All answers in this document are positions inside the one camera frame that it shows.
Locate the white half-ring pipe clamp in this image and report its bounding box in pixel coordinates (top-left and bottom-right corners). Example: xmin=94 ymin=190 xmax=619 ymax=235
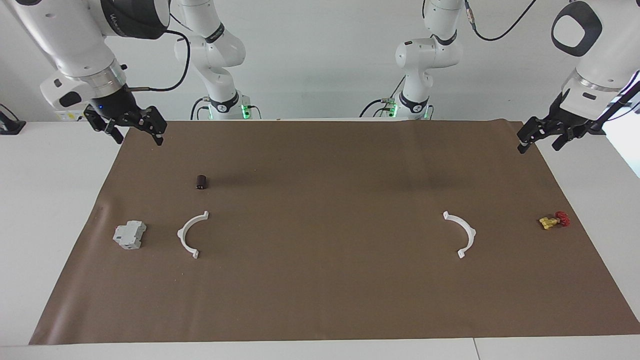
xmin=442 ymin=210 xmax=477 ymax=260
xmin=176 ymin=210 xmax=210 ymax=260

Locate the black angled stand rod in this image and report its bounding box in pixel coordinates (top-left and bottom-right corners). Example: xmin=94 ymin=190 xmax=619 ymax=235
xmin=592 ymin=80 xmax=640 ymax=136

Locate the grey circuit breaker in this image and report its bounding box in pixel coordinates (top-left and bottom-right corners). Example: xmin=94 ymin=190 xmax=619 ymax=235
xmin=112 ymin=220 xmax=148 ymax=251

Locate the brown paper table mat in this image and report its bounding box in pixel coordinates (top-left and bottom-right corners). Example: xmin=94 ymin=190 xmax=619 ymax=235
xmin=29 ymin=118 xmax=640 ymax=346

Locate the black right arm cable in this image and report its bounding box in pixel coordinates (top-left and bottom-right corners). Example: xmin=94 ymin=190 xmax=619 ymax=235
xmin=125 ymin=12 xmax=192 ymax=93

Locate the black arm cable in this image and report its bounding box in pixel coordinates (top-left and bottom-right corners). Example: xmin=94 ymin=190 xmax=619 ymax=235
xmin=125 ymin=12 xmax=192 ymax=93
xmin=464 ymin=0 xmax=538 ymax=42

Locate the black base cable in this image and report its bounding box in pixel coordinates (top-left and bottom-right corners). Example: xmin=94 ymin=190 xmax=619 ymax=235
xmin=190 ymin=96 xmax=213 ymax=121
xmin=360 ymin=75 xmax=407 ymax=119

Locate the brass valve red handle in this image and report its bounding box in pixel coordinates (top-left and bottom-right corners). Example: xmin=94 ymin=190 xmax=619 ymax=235
xmin=538 ymin=211 xmax=571 ymax=231

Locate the black table clamp mount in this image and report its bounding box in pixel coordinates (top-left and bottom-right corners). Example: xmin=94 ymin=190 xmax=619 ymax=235
xmin=0 ymin=103 xmax=27 ymax=136

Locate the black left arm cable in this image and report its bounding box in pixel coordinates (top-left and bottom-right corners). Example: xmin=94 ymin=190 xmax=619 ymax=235
xmin=464 ymin=0 xmax=538 ymax=42

